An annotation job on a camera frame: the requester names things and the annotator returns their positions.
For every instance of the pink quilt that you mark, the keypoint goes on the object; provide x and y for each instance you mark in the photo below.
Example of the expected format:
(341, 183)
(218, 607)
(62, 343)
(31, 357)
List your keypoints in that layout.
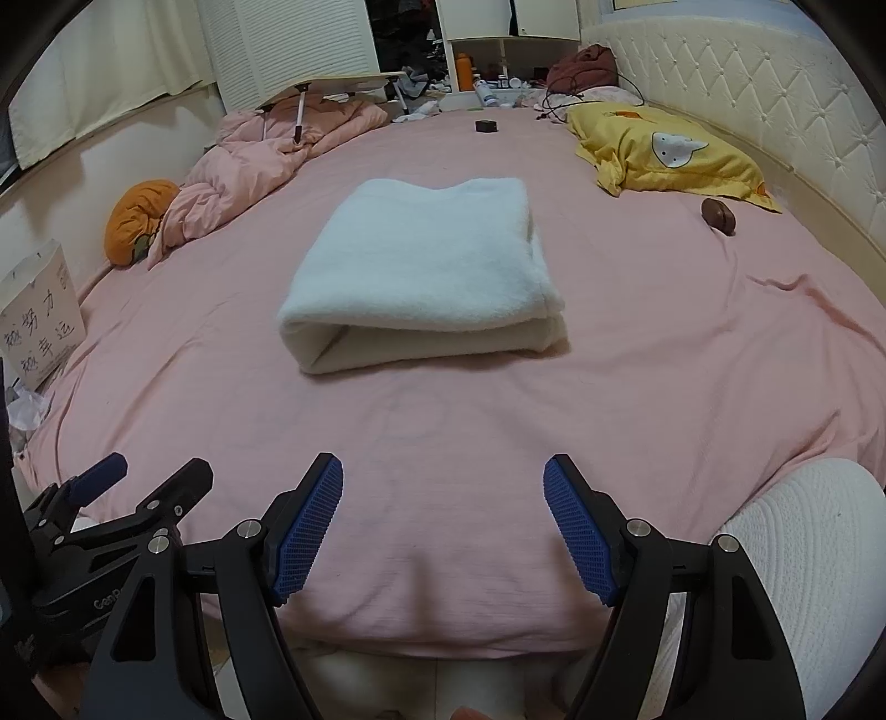
(228, 180)

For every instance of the folding lap desk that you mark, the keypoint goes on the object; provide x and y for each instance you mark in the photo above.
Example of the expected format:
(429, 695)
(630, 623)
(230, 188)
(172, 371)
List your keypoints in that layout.
(332, 82)

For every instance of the white bottle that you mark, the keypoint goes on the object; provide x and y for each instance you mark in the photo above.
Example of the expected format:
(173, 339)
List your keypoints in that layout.
(486, 93)

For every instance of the orange pumpkin plush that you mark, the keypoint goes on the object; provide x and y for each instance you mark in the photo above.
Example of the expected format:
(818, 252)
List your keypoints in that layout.
(131, 221)

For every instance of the orange bottle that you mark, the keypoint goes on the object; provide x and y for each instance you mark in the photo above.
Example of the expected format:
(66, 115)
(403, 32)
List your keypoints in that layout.
(464, 73)

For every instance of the yellow cat print pillow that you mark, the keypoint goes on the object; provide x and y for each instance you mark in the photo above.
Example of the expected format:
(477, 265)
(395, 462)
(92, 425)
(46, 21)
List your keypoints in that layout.
(650, 149)

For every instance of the white shelf cabinet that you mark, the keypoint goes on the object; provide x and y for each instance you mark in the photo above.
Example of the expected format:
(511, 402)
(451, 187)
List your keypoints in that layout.
(547, 17)

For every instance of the small black box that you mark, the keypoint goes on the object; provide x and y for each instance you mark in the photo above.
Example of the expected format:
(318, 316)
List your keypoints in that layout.
(486, 126)

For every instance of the white curtain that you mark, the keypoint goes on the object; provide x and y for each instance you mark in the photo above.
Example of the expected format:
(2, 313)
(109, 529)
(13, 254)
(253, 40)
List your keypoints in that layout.
(90, 69)

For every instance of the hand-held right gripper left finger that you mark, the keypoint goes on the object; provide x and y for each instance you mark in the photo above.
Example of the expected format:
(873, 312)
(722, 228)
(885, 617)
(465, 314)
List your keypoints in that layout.
(308, 533)

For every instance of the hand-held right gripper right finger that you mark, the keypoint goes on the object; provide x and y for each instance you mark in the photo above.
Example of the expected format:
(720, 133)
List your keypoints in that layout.
(578, 533)

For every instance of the white towel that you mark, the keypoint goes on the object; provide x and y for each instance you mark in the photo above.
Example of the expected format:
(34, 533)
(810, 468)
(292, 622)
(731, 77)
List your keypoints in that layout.
(422, 263)

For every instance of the small brown oval object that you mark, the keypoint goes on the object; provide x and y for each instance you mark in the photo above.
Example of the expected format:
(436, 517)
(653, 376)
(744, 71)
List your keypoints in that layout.
(718, 216)

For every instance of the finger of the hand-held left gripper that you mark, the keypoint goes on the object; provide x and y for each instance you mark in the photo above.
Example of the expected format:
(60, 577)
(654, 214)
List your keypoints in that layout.
(104, 474)
(183, 484)

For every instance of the white louvered wardrobe door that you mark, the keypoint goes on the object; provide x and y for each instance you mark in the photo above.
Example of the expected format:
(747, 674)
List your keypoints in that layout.
(291, 41)

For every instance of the cream tufted headboard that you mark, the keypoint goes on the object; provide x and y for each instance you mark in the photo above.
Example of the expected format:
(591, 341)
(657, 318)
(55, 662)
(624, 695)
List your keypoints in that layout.
(747, 76)

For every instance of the hanging dark clothes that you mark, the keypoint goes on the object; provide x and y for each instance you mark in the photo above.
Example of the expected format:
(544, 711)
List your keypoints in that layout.
(401, 28)

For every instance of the grey clothes pile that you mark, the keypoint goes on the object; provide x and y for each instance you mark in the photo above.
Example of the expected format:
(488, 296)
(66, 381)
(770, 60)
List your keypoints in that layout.
(415, 83)

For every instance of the pink bed sheet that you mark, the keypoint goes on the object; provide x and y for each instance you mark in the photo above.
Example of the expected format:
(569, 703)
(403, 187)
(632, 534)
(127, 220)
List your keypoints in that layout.
(450, 443)

